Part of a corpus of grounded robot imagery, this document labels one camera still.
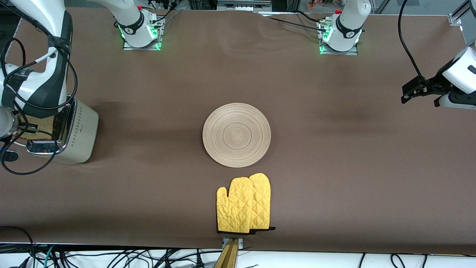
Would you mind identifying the bread slice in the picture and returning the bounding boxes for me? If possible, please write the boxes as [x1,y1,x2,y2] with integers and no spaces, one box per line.
[18,115,56,141]

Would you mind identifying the round wooden plate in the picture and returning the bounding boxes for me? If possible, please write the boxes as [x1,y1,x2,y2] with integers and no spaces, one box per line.
[203,103,271,168]

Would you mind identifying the beige chrome two-slot toaster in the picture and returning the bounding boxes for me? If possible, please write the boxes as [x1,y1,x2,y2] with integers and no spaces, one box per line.
[26,98,99,165]

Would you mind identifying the brown table cover sheet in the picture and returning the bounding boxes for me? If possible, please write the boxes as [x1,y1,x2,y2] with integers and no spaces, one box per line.
[0,7,476,256]

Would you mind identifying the yellow quilted oven mitt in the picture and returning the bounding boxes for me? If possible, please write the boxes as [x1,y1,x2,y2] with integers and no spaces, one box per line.
[248,172,276,232]
[216,177,257,235]

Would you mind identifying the grey metal rack device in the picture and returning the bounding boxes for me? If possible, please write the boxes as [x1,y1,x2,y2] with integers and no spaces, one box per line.
[217,0,272,12]

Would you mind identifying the black box device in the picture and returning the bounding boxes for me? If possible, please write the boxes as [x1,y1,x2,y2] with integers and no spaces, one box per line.
[188,0,218,11]

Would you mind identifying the golden aluminium profile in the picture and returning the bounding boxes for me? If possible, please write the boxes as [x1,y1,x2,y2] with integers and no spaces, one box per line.
[213,238,239,268]

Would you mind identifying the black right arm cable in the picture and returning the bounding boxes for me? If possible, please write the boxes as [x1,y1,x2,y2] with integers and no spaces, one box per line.
[0,37,78,175]

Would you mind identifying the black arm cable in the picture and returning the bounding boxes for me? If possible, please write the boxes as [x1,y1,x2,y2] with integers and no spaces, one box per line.
[0,37,78,175]
[397,0,432,88]

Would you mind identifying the aluminium frame corner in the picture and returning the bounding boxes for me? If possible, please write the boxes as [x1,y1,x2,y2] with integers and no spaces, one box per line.
[448,0,476,26]

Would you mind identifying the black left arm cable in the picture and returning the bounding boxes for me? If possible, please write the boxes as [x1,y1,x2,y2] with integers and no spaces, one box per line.
[397,0,432,88]

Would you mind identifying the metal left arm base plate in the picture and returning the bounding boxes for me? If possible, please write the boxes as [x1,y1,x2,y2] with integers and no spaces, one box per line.
[319,19,360,56]

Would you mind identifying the black looped floor cable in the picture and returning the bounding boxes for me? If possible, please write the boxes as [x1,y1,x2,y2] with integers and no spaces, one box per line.
[0,226,36,268]

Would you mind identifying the teal floor cable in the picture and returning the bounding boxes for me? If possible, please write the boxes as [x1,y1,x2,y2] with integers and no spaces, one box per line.
[35,245,56,268]

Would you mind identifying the black base cable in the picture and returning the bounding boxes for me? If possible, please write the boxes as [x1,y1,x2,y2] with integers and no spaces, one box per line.
[148,0,183,26]
[266,16,329,33]

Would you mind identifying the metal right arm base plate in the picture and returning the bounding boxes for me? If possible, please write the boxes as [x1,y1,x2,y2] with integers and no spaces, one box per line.
[122,15,164,51]

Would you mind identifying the black cable tangle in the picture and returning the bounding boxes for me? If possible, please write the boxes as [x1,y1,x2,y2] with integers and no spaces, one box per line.
[56,248,223,268]

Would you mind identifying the silver metal bracket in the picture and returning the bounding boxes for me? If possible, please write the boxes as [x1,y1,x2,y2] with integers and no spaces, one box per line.
[222,237,244,249]

